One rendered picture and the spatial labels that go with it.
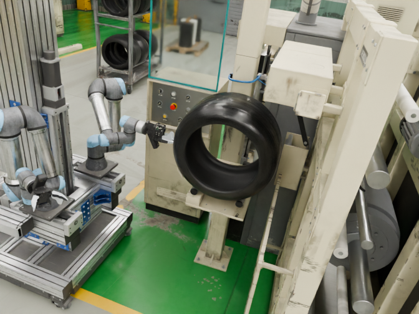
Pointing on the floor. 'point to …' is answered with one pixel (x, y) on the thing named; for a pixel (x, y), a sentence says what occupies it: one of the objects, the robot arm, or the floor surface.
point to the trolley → (123, 42)
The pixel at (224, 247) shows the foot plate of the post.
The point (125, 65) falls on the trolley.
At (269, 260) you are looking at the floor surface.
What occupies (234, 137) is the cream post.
